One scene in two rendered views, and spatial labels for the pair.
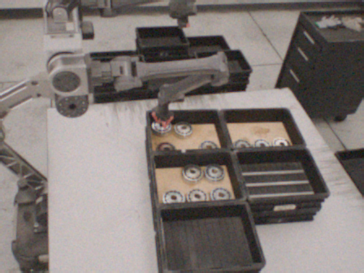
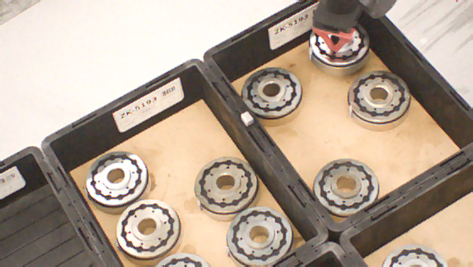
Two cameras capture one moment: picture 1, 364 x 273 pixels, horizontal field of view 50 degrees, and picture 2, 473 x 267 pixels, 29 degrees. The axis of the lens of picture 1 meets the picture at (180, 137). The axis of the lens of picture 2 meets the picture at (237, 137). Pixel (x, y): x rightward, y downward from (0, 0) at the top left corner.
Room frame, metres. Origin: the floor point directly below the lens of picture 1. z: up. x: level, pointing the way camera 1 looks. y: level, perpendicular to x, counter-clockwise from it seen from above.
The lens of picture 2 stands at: (1.12, -0.78, 2.14)
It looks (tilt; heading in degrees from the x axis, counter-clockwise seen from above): 58 degrees down; 82
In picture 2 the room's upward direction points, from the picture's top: 10 degrees counter-clockwise
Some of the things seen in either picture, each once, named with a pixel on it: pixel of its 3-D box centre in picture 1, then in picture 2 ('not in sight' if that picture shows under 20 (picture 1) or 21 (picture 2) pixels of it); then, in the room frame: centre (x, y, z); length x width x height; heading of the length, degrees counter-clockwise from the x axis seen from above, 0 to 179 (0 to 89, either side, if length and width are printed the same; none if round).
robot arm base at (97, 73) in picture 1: (98, 73); not in sight; (1.09, 0.32, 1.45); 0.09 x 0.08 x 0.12; 20
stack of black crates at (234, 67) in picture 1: (218, 84); not in sight; (2.56, -0.24, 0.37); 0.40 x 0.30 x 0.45; 110
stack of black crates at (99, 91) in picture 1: (119, 92); not in sight; (2.29, 0.51, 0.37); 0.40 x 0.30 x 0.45; 110
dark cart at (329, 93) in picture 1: (326, 71); not in sight; (2.83, -1.15, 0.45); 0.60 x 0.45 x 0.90; 110
